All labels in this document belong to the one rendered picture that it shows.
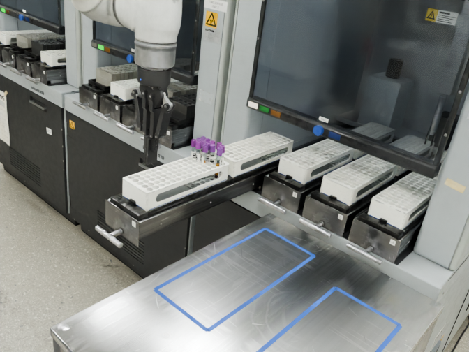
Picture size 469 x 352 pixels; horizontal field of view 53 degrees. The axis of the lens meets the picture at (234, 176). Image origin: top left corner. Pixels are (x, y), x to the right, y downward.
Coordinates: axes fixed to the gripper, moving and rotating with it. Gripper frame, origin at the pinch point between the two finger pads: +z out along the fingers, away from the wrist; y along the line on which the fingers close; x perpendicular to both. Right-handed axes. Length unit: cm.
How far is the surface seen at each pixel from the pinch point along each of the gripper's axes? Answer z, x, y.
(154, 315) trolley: 13.0, 26.0, -33.8
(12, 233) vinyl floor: 95, -16, 121
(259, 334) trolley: 13, 15, -49
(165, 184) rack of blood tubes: 8.5, -1.8, -4.1
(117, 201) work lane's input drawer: 13.3, 7.5, 2.8
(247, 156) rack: 8.5, -33.3, -4.2
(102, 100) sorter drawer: 15, -37, 75
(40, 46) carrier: 8, -45, 138
